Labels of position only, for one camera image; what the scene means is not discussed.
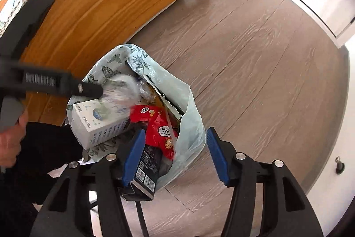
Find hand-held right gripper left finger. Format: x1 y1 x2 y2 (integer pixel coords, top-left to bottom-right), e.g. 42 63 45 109
30 129 146 237

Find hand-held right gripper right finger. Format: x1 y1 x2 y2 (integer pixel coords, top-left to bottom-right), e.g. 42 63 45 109
207 127 323 237

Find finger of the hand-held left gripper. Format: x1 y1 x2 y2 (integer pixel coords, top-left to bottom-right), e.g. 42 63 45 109
71 83 103 97
0 0 56 60

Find clear plastic packaging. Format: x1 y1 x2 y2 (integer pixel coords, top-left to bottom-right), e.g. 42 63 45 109
101 77 139 111

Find pale green patterned plastic bag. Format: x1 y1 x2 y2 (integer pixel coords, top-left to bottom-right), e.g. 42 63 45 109
66 44 206 190

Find white carton box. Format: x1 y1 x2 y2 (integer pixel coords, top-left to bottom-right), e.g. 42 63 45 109
67 100 131 149

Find red and white snack bag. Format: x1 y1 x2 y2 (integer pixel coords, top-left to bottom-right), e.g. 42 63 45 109
130 104 178 160

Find yellow snack bag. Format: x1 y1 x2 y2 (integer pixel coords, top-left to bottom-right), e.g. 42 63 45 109
140 77 184 122

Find person's left hand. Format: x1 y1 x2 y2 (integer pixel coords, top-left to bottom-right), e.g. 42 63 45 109
0 109 28 168

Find person's black trouser leg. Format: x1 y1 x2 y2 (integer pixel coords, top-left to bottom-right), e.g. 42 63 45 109
0 122 84 237

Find wooden bed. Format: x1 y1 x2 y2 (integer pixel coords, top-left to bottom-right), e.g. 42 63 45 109
0 0 210 126

